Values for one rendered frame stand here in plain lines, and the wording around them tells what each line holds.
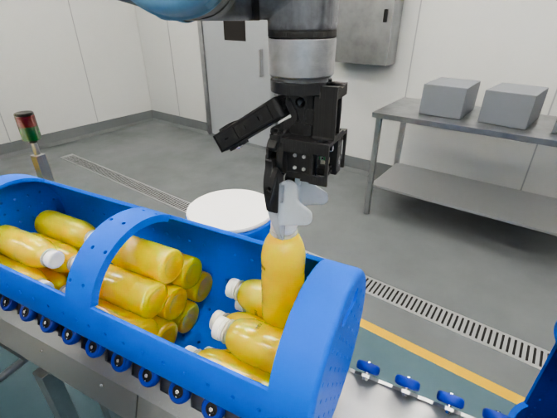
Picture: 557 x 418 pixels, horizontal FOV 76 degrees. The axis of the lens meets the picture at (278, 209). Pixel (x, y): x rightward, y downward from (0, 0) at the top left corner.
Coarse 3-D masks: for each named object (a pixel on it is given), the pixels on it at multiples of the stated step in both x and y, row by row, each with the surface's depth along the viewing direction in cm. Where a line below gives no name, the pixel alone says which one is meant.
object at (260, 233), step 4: (264, 224) 106; (268, 224) 107; (260, 228) 105; (264, 228) 106; (268, 228) 107; (244, 232) 102; (248, 232) 103; (252, 232) 103; (256, 232) 104; (260, 232) 105; (264, 232) 106; (268, 232) 108; (252, 236) 104; (256, 236) 104; (260, 236) 106; (264, 236) 107; (260, 240) 106
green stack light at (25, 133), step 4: (28, 128) 130; (32, 128) 130; (36, 128) 132; (20, 132) 130; (24, 132) 130; (28, 132) 130; (32, 132) 131; (36, 132) 132; (40, 132) 134; (24, 136) 130; (28, 136) 131; (32, 136) 131; (36, 136) 132; (40, 136) 134; (24, 140) 131; (28, 140) 131; (32, 140) 132
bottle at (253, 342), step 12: (228, 324) 59; (240, 324) 57; (252, 324) 57; (264, 324) 57; (228, 336) 57; (240, 336) 56; (252, 336) 55; (264, 336) 55; (276, 336) 55; (228, 348) 57; (240, 348) 55; (252, 348) 54; (264, 348) 54; (276, 348) 53; (240, 360) 56; (252, 360) 55; (264, 360) 53
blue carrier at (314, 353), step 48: (0, 192) 86; (48, 192) 97; (96, 240) 64; (192, 240) 82; (240, 240) 71; (0, 288) 74; (48, 288) 65; (96, 288) 61; (336, 288) 51; (96, 336) 63; (144, 336) 56; (192, 336) 78; (288, 336) 47; (336, 336) 48; (192, 384) 54; (240, 384) 49; (288, 384) 46; (336, 384) 58
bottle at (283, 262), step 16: (272, 240) 52; (288, 240) 52; (272, 256) 52; (288, 256) 51; (304, 256) 54; (272, 272) 53; (288, 272) 52; (304, 272) 56; (272, 288) 54; (288, 288) 54; (272, 304) 56; (288, 304) 55; (272, 320) 57
